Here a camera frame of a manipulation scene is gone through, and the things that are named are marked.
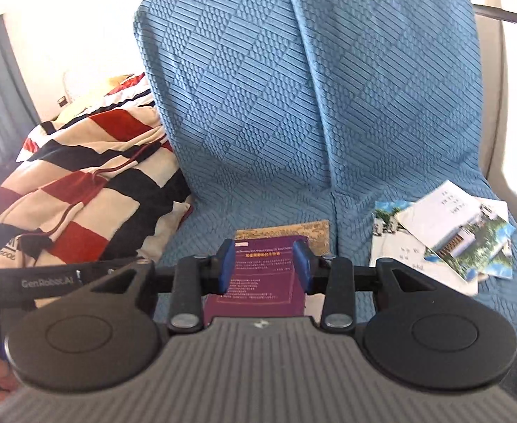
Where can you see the blue textured sofa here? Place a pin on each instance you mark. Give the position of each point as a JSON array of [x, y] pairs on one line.
[[284, 97]]

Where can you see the red black striped blanket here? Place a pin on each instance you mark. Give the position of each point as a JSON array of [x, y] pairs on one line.
[[86, 176]]

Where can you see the grey metal frame bar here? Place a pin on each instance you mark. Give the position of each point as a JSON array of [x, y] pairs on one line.
[[514, 16]]

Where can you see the brown painting cover book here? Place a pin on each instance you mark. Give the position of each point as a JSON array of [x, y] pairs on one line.
[[315, 238]]

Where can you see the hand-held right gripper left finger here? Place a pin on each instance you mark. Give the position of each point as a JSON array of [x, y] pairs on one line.
[[225, 268]]

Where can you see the purple cover book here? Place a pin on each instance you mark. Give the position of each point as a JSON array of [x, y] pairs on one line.
[[262, 282]]

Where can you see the wall socket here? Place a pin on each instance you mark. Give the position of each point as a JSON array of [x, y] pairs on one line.
[[62, 101]]

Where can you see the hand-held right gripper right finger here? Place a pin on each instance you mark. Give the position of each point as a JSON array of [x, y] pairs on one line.
[[302, 268]]

